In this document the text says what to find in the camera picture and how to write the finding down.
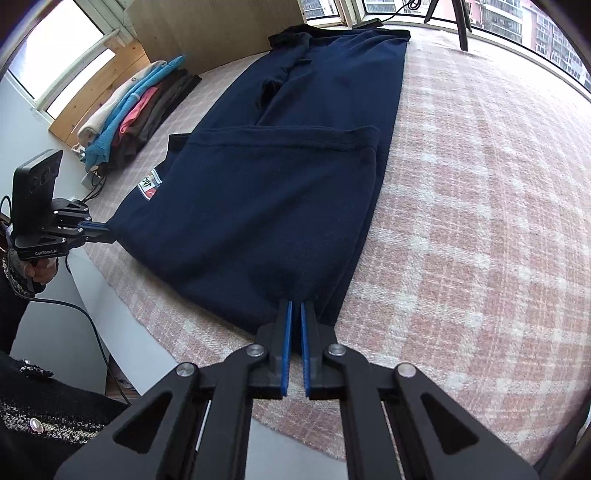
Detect pink folded garment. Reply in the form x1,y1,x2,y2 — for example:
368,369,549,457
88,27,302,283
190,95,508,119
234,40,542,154
117,88,160,137

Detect light wooden board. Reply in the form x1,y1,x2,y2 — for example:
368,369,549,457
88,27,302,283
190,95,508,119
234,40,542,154
127,0,308,77

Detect cream folded sweater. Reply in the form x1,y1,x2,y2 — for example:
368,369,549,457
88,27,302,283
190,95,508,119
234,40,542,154
76,60,169,148

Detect black charger cable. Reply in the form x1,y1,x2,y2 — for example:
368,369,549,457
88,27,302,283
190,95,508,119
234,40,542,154
85,161,112,204

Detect person's left hand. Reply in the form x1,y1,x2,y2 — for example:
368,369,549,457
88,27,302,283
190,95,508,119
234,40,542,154
25,255,60,295

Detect navy blue t-shirt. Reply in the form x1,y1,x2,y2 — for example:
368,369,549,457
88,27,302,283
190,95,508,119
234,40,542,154
108,25,411,335

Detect pine wood panel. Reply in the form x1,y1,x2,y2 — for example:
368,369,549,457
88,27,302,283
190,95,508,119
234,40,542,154
48,37,151,144

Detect white window frame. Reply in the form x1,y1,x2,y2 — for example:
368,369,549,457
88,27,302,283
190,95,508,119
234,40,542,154
0,0,591,121

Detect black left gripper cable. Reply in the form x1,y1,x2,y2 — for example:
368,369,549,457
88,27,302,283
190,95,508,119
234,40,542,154
0,196,132,407

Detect apartment buildings outside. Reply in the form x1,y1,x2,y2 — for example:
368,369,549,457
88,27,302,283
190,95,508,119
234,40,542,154
300,0,591,88

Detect stack of folded clothes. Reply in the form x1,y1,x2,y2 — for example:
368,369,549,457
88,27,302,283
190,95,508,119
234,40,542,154
85,55,185,169

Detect black folded garment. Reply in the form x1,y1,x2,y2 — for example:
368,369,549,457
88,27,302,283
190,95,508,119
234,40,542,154
134,69,203,144

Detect dark grey garment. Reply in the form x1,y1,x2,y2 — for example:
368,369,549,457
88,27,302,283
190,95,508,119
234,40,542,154
115,74,185,158

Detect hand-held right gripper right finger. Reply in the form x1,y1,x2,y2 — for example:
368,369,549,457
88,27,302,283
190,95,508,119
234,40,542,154
300,300,539,480

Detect person's left forearm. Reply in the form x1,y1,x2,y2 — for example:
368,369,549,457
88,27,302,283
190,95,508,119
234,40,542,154
0,240,40,358

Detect black ring light cable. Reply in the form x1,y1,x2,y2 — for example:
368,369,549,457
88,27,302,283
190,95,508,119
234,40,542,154
379,0,421,21

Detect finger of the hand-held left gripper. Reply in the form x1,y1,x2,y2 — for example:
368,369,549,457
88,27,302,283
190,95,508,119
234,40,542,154
81,220,115,244

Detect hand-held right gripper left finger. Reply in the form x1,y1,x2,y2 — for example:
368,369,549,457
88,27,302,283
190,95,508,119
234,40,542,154
54,299,295,480

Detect person's black tweed jacket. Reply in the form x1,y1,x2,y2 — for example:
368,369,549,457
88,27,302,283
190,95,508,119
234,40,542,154
0,351,130,480

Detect pink checkered mat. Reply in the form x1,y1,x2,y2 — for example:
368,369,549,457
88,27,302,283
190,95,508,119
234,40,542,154
85,23,591,464

